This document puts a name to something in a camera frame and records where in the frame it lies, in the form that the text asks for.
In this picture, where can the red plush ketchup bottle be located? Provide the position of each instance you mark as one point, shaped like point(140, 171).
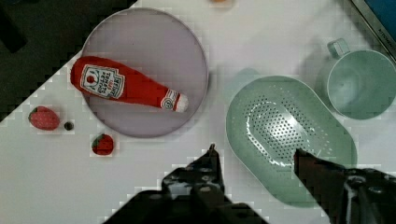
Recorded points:
point(115, 81)

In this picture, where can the light purple round plate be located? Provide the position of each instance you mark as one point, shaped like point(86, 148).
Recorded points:
point(161, 47)

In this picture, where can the silver framed blue monitor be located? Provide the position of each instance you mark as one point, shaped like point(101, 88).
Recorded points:
point(380, 16)

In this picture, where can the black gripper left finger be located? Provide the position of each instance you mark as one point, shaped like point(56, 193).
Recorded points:
point(194, 194)

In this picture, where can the red toy strawberry left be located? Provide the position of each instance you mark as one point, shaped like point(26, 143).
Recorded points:
point(44, 118)

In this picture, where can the mint green plastic mug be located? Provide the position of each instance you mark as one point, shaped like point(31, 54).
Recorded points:
point(358, 84)

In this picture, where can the red toy strawberry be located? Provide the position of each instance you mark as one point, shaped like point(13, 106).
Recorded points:
point(103, 145)
point(44, 118)

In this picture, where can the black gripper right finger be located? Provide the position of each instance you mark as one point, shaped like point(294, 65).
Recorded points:
point(348, 196)

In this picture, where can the green perforated plastic strainer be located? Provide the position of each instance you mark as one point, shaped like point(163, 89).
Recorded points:
point(269, 119)

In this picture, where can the small dark blueberry toy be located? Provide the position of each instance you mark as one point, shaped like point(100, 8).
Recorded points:
point(69, 126)

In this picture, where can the red toy strawberry right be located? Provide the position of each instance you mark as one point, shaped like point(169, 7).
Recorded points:
point(103, 145)

